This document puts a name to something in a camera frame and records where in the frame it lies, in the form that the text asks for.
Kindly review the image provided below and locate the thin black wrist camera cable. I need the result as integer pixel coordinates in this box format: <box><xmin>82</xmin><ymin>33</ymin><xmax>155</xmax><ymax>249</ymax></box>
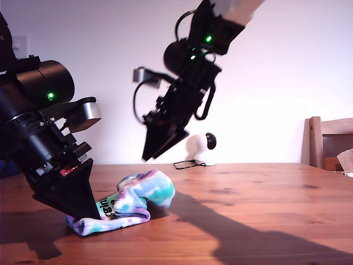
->
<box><xmin>133</xmin><ymin>81</ymin><xmax>155</xmax><ymax>125</ymax></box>

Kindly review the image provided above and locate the beige paper sheet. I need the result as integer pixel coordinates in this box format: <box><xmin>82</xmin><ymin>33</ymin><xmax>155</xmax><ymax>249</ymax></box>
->
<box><xmin>334</xmin><ymin>149</ymin><xmax>353</xmax><ymax>172</ymax></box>

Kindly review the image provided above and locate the blue plastic container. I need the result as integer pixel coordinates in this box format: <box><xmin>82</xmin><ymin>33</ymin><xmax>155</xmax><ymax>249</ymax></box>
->
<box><xmin>0</xmin><ymin>160</ymin><xmax>22</xmax><ymax>179</ymax></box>

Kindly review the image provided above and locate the wooden chair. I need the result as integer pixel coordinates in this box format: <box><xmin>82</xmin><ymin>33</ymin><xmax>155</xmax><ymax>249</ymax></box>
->
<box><xmin>299</xmin><ymin>116</ymin><xmax>353</xmax><ymax>172</ymax></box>

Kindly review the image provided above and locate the white light switch plate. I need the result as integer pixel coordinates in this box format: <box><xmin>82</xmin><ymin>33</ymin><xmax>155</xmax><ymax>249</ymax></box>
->
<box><xmin>12</xmin><ymin>35</ymin><xmax>28</xmax><ymax>60</ymax></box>

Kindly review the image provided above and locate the thin black camera power cable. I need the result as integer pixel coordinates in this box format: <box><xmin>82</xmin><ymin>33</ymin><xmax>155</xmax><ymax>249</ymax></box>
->
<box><xmin>173</xmin><ymin>160</ymin><xmax>207</xmax><ymax>170</ymax></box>

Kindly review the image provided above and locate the tie-dye sock with black lettering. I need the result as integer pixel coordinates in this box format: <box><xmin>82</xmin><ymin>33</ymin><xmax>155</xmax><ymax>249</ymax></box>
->
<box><xmin>65</xmin><ymin>169</ymin><xmax>177</xmax><ymax>237</ymax></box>

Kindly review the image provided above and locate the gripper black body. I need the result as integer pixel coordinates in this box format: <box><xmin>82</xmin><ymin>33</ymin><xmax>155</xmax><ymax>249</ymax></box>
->
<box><xmin>0</xmin><ymin>107</ymin><xmax>94</xmax><ymax>197</ymax></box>

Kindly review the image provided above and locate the white round security camera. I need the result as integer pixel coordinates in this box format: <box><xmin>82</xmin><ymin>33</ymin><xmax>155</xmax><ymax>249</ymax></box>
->
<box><xmin>186</xmin><ymin>132</ymin><xmax>218</xmax><ymax>167</ymax></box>

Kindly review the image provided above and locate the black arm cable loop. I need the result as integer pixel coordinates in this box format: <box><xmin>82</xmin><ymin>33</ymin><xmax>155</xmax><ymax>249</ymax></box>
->
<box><xmin>175</xmin><ymin>9</ymin><xmax>197</xmax><ymax>39</ymax></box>

